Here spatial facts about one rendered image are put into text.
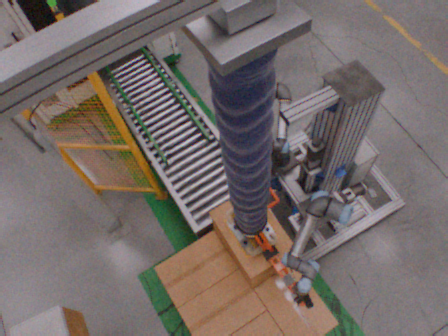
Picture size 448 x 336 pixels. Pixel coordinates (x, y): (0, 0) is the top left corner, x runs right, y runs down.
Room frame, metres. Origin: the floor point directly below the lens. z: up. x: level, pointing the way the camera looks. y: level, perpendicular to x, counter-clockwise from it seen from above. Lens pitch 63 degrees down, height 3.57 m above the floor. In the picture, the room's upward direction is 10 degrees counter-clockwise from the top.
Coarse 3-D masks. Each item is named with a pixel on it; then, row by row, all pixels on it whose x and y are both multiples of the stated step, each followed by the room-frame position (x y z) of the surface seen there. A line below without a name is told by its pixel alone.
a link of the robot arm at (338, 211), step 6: (330, 198) 0.74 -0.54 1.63; (330, 204) 0.71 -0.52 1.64; (336, 204) 0.70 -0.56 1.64; (342, 204) 0.70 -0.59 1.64; (348, 204) 0.69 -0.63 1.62; (330, 210) 0.68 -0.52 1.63; (336, 210) 0.67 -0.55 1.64; (342, 210) 0.66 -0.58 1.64; (348, 210) 0.65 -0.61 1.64; (330, 216) 0.65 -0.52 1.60; (336, 216) 0.64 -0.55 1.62; (342, 216) 0.63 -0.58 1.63; (348, 216) 0.62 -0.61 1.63; (342, 222) 0.61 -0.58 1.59
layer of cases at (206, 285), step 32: (192, 256) 0.86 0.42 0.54; (224, 256) 0.81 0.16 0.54; (192, 288) 0.59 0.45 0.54; (224, 288) 0.55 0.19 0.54; (256, 288) 0.51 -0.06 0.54; (192, 320) 0.34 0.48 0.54; (224, 320) 0.30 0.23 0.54; (256, 320) 0.27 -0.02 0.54; (288, 320) 0.22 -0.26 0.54; (320, 320) 0.18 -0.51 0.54
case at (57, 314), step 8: (48, 312) 0.47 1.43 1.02; (56, 312) 0.46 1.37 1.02; (64, 312) 0.47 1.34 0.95; (72, 312) 0.49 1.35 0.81; (80, 312) 0.51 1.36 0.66; (32, 320) 0.43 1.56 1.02; (40, 320) 0.42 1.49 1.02; (48, 320) 0.41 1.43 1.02; (56, 320) 0.41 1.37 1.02; (64, 320) 0.41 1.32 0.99; (72, 320) 0.42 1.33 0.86; (80, 320) 0.44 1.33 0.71; (16, 328) 0.38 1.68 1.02; (24, 328) 0.38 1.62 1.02; (32, 328) 0.37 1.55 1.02; (40, 328) 0.37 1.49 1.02; (48, 328) 0.36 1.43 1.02; (56, 328) 0.35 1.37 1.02; (64, 328) 0.35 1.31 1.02; (72, 328) 0.36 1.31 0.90; (80, 328) 0.37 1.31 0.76
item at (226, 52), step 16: (288, 0) 0.88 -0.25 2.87; (208, 16) 0.86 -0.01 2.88; (272, 16) 0.82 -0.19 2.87; (288, 16) 0.81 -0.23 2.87; (304, 16) 0.80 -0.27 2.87; (192, 32) 0.81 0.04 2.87; (208, 32) 0.80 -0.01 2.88; (224, 32) 0.79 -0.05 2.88; (240, 32) 0.78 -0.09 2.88; (256, 32) 0.77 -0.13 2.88; (272, 32) 0.76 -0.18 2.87; (288, 32) 0.76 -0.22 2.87; (304, 32) 0.78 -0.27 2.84; (208, 48) 0.73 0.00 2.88; (224, 48) 0.72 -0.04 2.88; (240, 48) 0.72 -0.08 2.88; (256, 48) 0.71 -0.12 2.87; (272, 48) 0.74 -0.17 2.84; (224, 64) 0.67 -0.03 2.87; (240, 64) 0.69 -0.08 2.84
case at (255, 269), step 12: (228, 204) 1.10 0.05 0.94; (216, 216) 1.02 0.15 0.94; (216, 228) 1.01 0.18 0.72; (276, 228) 0.85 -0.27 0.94; (228, 240) 0.82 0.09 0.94; (252, 240) 0.79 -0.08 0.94; (288, 240) 0.74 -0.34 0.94; (240, 252) 0.72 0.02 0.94; (288, 252) 0.66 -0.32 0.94; (240, 264) 0.65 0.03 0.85; (252, 264) 0.61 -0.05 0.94; (264, 264) 0.60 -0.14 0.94; (252, 276) 0.53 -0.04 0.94; (264, 276) 0.56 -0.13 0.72
